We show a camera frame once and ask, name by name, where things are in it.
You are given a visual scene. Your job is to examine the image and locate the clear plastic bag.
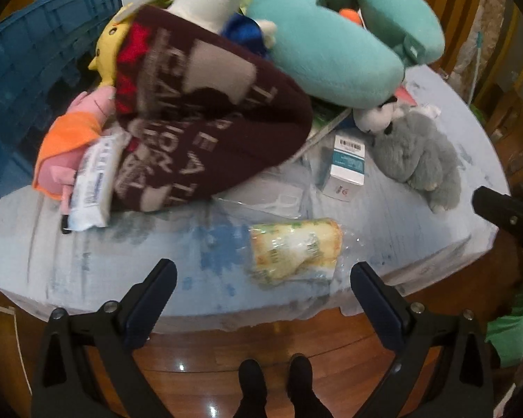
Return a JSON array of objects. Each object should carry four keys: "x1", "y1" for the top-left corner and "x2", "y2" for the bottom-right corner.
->
[{"x1": 214, "y1": 164, "x2": 312, "y2": 220}]

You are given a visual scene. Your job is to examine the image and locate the yellow duck plush toy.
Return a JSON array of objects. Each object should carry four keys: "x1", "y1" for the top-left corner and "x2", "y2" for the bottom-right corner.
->
[{"x1": 88, "y1": 3, "x2": 133, "y2": 87}]

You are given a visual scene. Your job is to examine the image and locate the teal neck pillow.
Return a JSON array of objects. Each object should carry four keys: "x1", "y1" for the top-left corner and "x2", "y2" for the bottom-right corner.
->
[{"x1": 247, "y1": 0, "x2": 445, "y2": 109}]

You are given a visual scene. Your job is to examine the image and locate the blue plastic crate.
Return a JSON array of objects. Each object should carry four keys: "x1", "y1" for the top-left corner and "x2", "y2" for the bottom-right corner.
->
[{"x1": 0, "y1": 0, "x2": 122, "y2": 198}]

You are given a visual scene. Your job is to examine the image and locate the black shoes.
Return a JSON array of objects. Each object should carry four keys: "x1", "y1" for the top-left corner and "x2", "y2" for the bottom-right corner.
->
[{"x1": 232, "y1": 353, "x2": 333, "y2": 418}]

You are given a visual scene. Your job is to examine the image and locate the grey fluffy plush toy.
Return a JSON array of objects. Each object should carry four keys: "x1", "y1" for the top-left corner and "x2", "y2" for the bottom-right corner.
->
[{"x1": 353, "y1": 98, "x2": 462, "y2": 213}]

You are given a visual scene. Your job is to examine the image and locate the white teal medicine box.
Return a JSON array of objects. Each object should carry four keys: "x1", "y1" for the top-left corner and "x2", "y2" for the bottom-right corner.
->
[{"x1": 321, "y1": 134, "x2": 365, "y2": 202}]

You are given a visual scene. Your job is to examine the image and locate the yellow wrapped snack pack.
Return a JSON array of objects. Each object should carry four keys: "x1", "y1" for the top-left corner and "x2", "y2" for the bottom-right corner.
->
[{"x1": 249, "y1": 219, "x2": 344, "y2": 285}]

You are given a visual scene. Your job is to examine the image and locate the white wet wipes pack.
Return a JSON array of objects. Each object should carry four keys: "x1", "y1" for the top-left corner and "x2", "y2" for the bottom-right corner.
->
[{"x1": 66, "y1": 127, "x2": 130, "y2": 232}]

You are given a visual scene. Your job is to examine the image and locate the green plastic bag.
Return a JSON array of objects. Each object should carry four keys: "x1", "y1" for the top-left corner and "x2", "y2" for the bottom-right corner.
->
[{"x1": 486, "y1": 287, "x2": 523, "y2": 368}]

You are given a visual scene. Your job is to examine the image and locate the pink pig plush toy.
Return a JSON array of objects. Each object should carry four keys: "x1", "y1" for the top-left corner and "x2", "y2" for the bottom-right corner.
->
[{"x1": 32, "y1": 86, "x2": 116, "y2": 215}]

